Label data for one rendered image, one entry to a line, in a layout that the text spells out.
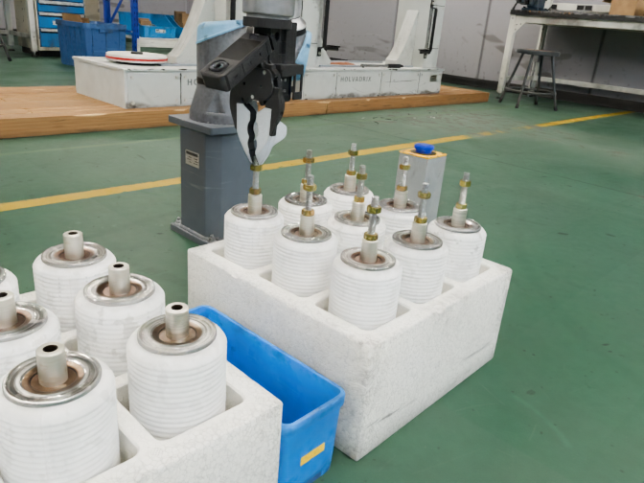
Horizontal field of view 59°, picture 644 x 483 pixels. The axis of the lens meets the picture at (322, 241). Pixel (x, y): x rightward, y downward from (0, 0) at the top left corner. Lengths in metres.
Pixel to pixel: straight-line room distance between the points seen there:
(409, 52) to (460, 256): 3.74
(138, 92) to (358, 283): 2.31
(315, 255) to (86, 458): 0.42
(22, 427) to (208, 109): 1.00
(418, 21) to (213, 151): 3.41
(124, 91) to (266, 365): 2.23
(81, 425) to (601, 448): 0.72
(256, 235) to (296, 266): 0.11
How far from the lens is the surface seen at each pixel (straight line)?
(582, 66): 6.09
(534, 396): 1.03
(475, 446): 0.89
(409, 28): 4.60
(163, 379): 0.55
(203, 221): 1.43
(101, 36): 5.38
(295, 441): 0.70
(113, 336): 0.64
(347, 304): 0.75
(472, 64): 6.60
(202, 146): 1.38
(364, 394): 0.75
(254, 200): 0.90
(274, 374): 0.82
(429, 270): 0.83
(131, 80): 2.91
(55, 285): 0.74
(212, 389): 0.57
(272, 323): 0.83
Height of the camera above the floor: 0.55
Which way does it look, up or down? 21 degrees down
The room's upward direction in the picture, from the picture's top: 5 degrees clockwise
